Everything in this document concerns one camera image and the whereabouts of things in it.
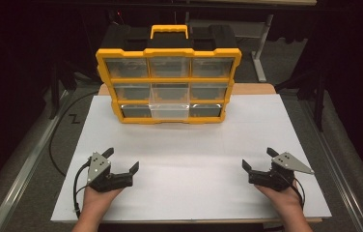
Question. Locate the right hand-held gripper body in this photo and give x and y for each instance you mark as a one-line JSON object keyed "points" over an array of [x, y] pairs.
{"points": [[285, 162]]}

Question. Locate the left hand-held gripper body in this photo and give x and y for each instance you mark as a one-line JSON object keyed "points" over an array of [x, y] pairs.
{"points": [[98, 167]]}

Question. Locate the person's left hand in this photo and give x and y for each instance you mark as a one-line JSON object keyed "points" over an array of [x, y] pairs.
{"points": [[96, 201]]}

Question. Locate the person's right hand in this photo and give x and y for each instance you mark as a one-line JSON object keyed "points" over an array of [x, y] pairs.
{"points": [[285, 200]]}

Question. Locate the white table sheet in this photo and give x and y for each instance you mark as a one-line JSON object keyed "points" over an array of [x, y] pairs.
{"points": [[182, 154]]}

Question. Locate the clear plastic drawer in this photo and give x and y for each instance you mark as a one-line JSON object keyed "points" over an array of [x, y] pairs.
{"points": [[212, 67], [169, 111], [170, 67], [208, 91], [126, 67], [132, 92]]}

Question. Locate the black stand leg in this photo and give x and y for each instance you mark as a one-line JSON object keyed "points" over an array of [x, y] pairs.
{"points": [[54, 93], [320, 103]]}

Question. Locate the yellow and black organizer case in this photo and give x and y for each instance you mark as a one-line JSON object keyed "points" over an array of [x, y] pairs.
{"points": [[170, 80]]}

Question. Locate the aluminium floor rail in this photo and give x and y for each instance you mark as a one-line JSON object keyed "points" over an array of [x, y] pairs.
{"points": [[337, 167], [25, 174]]}

